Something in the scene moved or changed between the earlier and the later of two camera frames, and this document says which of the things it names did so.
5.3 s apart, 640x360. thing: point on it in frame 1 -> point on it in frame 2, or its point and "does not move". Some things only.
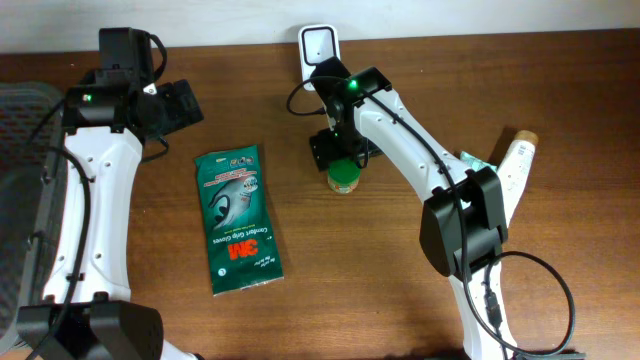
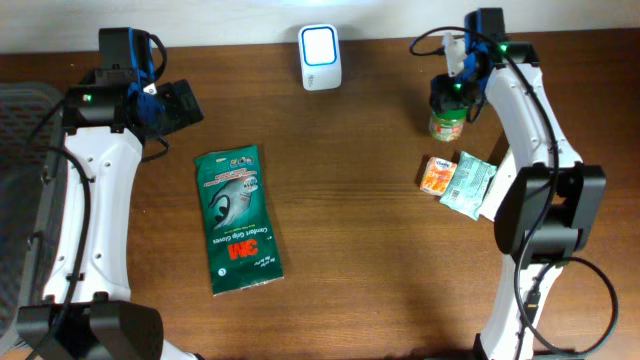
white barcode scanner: [319, 43] does not move
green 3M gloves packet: [242, 235] does not move
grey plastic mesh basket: [32, 146] does not move
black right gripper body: [340, 140] -> [461, 91]
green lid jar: [343, 175] -> [447, 126]
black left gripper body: [178, 108] does not move
